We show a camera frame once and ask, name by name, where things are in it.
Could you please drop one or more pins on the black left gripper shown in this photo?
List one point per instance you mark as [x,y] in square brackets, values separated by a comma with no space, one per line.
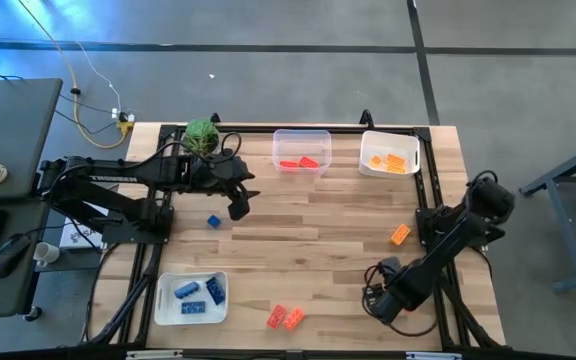
[240,205]

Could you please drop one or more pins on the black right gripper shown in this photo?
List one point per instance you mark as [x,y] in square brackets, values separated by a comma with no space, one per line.
[391,267]

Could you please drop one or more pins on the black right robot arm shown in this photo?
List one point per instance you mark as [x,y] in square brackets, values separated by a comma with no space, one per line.
[443,255]

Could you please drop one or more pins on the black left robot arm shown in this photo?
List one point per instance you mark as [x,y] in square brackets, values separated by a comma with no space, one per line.
[113,197]

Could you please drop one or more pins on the clear plastic bin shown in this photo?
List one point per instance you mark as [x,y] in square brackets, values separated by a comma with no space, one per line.
[300,142]

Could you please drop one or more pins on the green plant in patterned pot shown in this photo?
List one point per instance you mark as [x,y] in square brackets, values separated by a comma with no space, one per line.
[200,134]

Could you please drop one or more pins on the white plastic bin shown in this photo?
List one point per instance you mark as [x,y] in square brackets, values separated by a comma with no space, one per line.
[165,300]
[390,142]

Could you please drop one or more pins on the yellow power plug block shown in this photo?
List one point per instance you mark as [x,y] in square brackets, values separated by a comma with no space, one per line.
[125,125]

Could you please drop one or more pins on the white printed paper sheet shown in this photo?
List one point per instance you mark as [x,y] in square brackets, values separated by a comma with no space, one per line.
[75,237]

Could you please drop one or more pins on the white cup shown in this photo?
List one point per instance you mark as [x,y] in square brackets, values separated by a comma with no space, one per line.
[48,252]

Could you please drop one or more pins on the grey desk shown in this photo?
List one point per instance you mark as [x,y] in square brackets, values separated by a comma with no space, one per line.
[13,125]

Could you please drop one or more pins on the black computer mouse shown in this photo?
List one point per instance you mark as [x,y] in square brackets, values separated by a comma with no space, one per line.
[10,252]

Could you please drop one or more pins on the black caster wheel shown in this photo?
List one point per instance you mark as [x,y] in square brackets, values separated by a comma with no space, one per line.
[33,314]

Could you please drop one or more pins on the black aluminium table frame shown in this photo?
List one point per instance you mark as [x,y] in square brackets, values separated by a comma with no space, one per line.
[248,129]

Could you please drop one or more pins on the silver metal bracket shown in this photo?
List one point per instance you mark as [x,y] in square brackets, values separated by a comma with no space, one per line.
[153,355]
[433,356]

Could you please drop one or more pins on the grey metal table frame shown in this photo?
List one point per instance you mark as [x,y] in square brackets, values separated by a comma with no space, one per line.
[568,232]

